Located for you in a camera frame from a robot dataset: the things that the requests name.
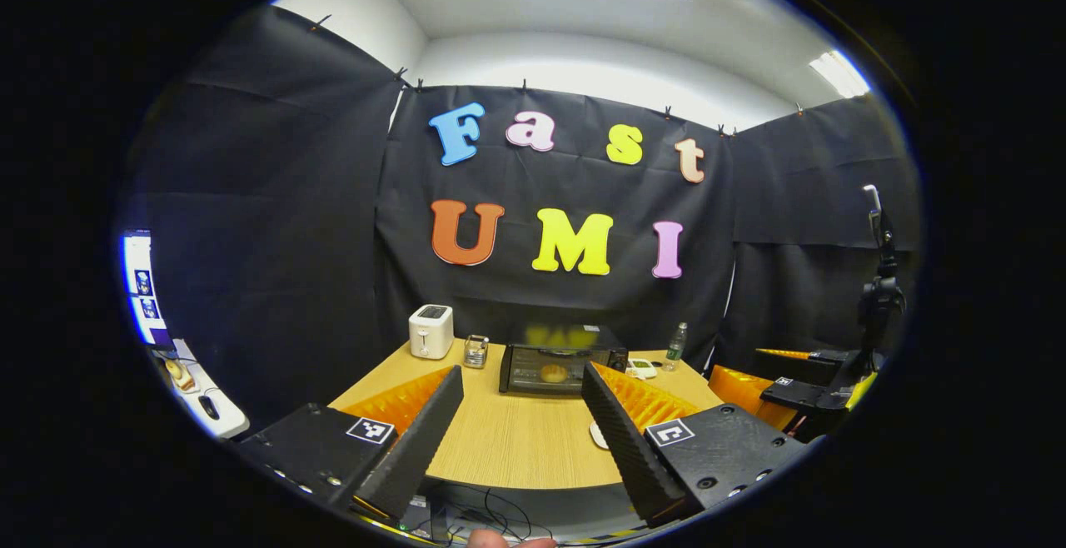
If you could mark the golden bread roll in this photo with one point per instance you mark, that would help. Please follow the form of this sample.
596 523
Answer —
554 373

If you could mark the black tripod stand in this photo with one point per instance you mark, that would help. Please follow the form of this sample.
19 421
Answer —
881 298

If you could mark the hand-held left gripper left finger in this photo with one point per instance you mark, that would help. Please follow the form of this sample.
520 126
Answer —
420 444

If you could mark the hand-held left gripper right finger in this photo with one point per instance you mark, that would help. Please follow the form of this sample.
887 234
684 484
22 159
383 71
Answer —
629 444

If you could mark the green label water bottle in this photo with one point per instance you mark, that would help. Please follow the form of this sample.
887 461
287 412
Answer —
675 352

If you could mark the white plate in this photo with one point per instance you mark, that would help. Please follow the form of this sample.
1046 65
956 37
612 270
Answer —
598 435

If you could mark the white toaster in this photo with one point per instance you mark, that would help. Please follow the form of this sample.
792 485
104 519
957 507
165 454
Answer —
430 336

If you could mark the small tan object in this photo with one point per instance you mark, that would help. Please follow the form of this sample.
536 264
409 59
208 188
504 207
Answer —
179 375

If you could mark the small white device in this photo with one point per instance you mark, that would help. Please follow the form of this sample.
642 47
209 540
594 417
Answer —
641 368

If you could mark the small ceiling light panel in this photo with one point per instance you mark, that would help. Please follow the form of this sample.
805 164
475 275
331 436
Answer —
841 73

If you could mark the black computer mouse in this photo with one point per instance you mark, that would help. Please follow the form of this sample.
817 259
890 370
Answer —
209 408

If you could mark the black electric oven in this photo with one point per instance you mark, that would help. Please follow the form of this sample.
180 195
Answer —
533 356

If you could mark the black backdrop cloth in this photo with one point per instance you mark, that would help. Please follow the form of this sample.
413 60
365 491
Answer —
291 223

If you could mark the white side desk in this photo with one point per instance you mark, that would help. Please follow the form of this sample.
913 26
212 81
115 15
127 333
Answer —
221 427

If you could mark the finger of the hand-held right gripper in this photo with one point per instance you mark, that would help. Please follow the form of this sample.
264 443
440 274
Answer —
820 356
745 390

